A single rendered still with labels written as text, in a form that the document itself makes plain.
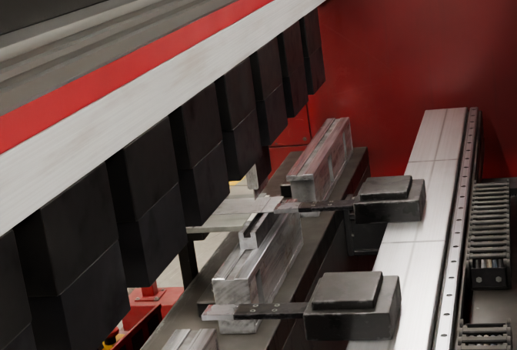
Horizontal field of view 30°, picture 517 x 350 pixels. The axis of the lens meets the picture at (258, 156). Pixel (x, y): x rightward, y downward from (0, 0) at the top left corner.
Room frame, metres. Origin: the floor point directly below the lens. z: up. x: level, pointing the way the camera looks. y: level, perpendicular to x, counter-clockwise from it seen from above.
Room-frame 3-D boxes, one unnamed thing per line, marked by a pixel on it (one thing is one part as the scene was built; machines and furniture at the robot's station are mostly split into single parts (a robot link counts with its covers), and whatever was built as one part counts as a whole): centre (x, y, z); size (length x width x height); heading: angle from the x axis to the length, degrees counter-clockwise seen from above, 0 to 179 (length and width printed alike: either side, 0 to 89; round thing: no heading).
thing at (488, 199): (1.34, -0.33, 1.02); 0.37 x 0.06 x 0.04; 164
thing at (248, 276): (1.60, 0.02, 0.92); 0.39 x 0.06 x 0.10; 164
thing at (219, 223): (1.69, 0.15, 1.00); 0.26 x 0.18 x 0.01; 74
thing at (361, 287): (1.18, -0.02, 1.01); 0.26 x 0.12 x 0.05; 74
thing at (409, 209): (1.60, -0.14, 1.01); 0.26 x 0.12 x 0.05; 74
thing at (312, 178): (2.18, -0.15, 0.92); 0.50 x 0.06 x 0.10; 164
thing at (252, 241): (1.63, 0.01, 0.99); 0.20 x 0.03 x 0.03; 164
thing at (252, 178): (1.65, 0.00, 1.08); 0.10 x 0.02 x 0.10; 164
